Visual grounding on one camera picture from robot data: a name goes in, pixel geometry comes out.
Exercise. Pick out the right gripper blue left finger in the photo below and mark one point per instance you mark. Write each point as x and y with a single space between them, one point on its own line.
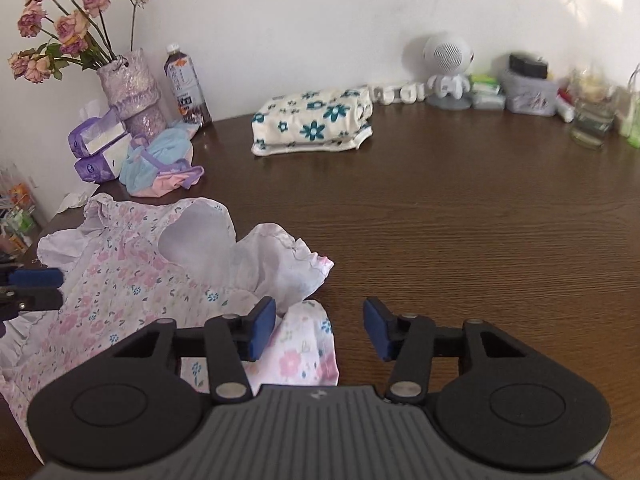
232 339

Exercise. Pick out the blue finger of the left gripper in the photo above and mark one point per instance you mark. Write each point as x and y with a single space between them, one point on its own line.
21 277
14 301

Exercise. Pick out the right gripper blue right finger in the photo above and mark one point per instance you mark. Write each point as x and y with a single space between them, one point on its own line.
406 340

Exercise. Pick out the pink floral child dress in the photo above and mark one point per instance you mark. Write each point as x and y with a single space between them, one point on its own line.
129 264

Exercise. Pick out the crumpled white tissue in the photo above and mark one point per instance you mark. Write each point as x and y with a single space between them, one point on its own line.
78 197

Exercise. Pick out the lower purple tissue pack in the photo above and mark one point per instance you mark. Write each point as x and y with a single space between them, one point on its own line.
106 164

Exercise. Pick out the purple tissue pack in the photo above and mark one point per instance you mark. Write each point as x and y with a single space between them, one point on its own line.
95 133
106 164

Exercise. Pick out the upper purple tissue pack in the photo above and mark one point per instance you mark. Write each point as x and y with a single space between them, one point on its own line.
95 133

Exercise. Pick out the blue pink purple garment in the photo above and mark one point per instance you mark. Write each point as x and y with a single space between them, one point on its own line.
157 166

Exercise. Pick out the purple textured vase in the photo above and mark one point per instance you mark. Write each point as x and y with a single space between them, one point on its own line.
131 89

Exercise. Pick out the folded cream blue-flower cloth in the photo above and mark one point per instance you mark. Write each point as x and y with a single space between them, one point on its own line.
333 120

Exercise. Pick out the oolong tea bottle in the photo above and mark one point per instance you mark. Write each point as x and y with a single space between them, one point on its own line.
185 86

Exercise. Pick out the dried rose bouquet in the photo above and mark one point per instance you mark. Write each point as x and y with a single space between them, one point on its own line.
73 32

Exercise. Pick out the white letter ornament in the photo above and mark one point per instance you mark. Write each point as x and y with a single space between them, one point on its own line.
407 93

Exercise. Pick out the grey printed tin box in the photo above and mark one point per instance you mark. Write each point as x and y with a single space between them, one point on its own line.
527 95

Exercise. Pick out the white robot figure speaker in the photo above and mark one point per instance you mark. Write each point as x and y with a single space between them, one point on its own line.
448 57

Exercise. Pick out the black charger block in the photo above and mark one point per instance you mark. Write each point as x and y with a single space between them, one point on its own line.
528 65

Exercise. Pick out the clear drinking glass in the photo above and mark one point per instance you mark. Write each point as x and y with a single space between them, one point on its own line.
594 110

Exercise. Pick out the green spray bottle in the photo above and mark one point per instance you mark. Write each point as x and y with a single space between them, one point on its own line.
629 111

